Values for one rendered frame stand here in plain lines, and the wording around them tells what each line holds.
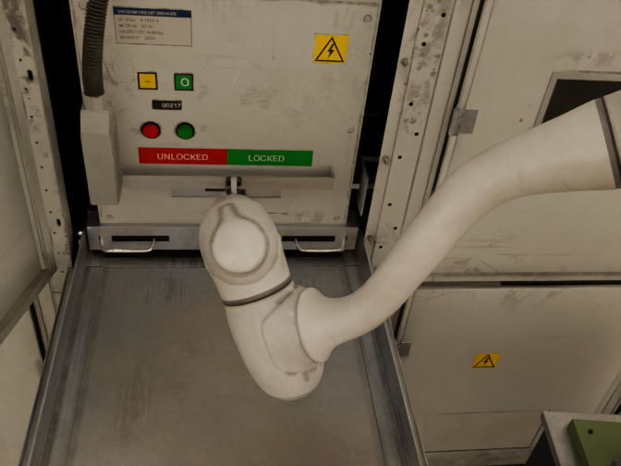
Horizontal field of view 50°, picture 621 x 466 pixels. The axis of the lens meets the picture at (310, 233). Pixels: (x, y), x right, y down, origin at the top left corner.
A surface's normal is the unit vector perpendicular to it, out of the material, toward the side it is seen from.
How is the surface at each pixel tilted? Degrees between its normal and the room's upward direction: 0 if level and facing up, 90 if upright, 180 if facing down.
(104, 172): 90
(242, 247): 57
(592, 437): 2
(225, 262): 65
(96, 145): 90
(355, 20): 90
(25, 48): 90
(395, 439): 0
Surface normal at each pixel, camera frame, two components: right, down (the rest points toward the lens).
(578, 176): -0.33, 0.72
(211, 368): 0.09, -0.76
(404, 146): 0.11, 0.65
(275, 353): -0.18, 0.32
